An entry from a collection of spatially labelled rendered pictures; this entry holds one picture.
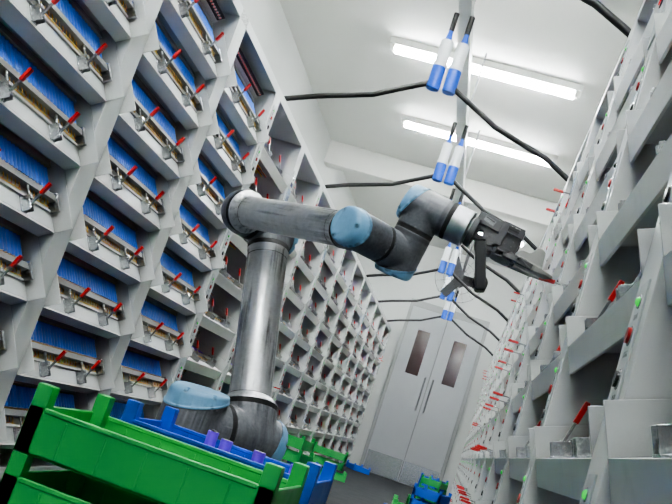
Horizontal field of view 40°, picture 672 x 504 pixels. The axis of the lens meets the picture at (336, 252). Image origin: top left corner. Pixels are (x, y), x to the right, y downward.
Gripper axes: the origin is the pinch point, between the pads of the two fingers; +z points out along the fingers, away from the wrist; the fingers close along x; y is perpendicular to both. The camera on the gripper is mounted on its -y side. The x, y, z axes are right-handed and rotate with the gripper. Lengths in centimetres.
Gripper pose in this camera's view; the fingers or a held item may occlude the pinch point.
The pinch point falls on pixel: (544, 278)
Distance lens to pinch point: 213.9
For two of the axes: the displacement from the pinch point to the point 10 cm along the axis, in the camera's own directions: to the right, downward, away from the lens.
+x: 1.2, 2.1, 9.7
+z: 8.7, 4.6, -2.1
